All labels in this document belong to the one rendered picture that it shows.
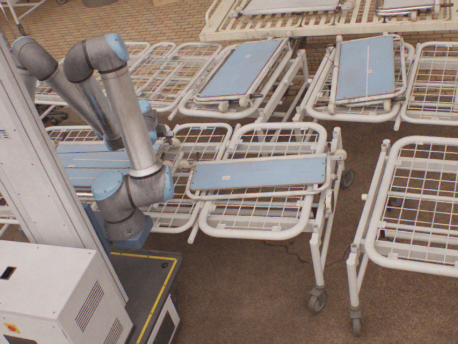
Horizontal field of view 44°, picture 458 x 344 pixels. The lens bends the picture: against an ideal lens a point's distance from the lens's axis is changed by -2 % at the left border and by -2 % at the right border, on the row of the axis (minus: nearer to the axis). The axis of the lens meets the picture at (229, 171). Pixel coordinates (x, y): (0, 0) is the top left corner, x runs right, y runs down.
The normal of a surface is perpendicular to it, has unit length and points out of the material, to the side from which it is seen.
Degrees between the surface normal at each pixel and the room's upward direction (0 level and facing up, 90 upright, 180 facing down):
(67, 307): 90
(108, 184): 5
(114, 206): 90
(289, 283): 0
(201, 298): 0
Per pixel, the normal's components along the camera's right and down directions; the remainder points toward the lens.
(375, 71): -0.29, -0.76
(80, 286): 0.94, 0.03
